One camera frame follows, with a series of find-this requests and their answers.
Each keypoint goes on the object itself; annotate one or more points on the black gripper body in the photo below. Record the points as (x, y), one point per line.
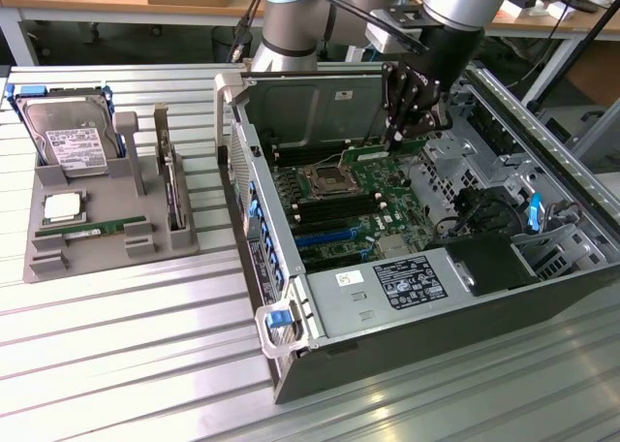
(448, 59)

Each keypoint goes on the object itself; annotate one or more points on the green RAM stick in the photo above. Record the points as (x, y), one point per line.
(368, 155)
(97, 229)

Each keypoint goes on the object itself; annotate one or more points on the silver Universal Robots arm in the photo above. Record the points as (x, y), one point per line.
(290, 25)

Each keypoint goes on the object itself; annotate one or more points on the white box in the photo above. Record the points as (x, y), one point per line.
(520, 7)

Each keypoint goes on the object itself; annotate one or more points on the green motherboard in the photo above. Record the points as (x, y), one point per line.
(387, 204)

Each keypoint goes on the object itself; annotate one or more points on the CPU socket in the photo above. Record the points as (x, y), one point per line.
(331, 180)

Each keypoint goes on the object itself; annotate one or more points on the wooden desk with white legs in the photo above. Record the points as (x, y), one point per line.
(547, 27)

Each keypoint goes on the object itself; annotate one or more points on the black tripod pole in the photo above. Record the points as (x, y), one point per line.
(581, 49)

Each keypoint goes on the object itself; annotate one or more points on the blue expansion slot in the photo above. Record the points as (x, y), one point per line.
(324, 238)

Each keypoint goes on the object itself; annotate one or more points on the grey power supply unit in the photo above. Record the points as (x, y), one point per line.
(349, 311)

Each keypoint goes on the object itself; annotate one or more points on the graphics card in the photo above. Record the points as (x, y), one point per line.
(169, 170)

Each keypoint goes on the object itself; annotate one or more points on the open black PC case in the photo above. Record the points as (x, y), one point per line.
(387, 359)

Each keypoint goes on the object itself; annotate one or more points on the blue case latch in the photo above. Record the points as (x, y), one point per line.
(277, 317)

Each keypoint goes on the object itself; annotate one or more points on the grey parts rack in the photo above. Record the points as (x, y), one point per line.
(97, 204)

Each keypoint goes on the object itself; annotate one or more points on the silver hard disk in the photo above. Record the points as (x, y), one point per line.
(68, 132)

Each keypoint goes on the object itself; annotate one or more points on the silver CPU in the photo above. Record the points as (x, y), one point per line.
(64, 207)

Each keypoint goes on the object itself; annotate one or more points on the blue disk carrier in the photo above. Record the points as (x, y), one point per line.
(29, 92)

